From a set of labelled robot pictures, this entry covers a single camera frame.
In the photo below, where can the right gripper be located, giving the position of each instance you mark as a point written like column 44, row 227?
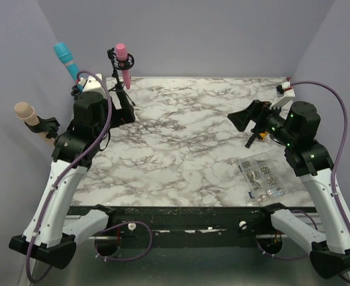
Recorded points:
column 257, row 111

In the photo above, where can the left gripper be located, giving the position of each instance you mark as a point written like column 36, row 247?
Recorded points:
column 122, row 115

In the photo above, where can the black clip mic stand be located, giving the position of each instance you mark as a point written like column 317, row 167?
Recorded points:
column 49, row 127

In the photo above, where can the blue microphone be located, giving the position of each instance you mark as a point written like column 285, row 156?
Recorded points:
column 65, row 56

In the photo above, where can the beige microphone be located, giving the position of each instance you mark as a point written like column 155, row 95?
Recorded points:
column 27, row 113

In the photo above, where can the black shock-mount mic stand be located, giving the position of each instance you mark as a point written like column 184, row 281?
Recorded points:
column 76, row 91

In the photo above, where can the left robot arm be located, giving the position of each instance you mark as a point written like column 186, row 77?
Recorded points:
column 46, row 238

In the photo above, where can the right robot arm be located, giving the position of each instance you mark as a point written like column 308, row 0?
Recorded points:
column 329, row 252

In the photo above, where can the black tripod mic stand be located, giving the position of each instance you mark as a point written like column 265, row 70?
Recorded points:
column 117, row 74

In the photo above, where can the pink microphone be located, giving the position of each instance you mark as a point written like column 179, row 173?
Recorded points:
column 122, row 57

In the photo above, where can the clear plastic parts box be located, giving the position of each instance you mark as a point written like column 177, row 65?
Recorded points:
column 262, row 179

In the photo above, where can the orange handled tool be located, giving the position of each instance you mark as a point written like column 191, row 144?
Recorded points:
column 254, row 136

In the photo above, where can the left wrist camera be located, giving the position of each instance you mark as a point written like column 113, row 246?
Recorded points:
column 90, row 84

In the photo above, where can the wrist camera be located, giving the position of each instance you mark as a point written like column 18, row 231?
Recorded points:
column 90, row 84
column 285, row 94

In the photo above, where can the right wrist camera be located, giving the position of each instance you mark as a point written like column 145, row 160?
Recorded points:
column 285, row 94

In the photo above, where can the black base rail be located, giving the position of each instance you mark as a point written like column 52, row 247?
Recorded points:
column 191, row 227

